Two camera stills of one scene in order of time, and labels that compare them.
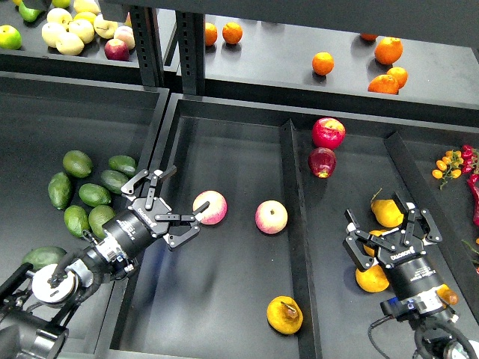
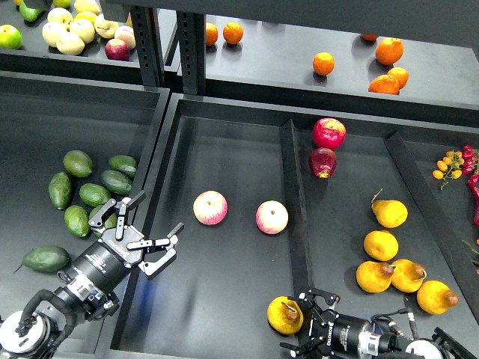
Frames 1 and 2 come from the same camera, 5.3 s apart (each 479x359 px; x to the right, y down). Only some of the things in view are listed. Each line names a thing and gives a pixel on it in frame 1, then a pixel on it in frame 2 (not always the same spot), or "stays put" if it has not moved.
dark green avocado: x=43 y=256 stays put
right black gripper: x=409 y=271 to x=334 y=336
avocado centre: x=94 y=195 stays put
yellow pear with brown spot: x=284 y=315 stays put
